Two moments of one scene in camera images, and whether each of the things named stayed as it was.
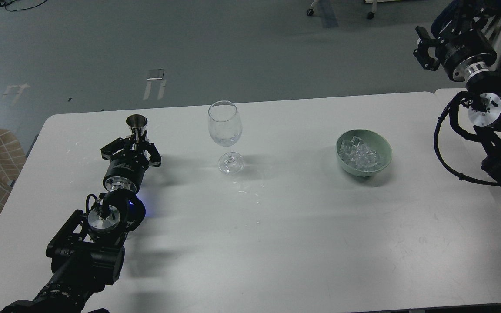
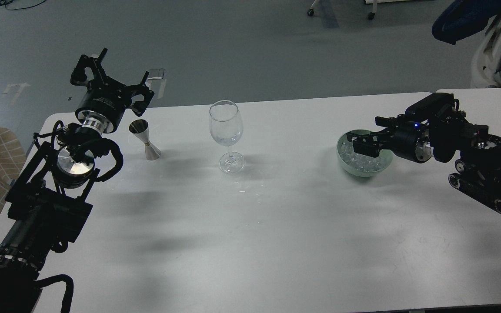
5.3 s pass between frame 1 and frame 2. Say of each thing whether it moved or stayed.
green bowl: stayed
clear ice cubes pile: stayed
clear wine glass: stayed
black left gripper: moved
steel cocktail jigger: moved
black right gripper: moved
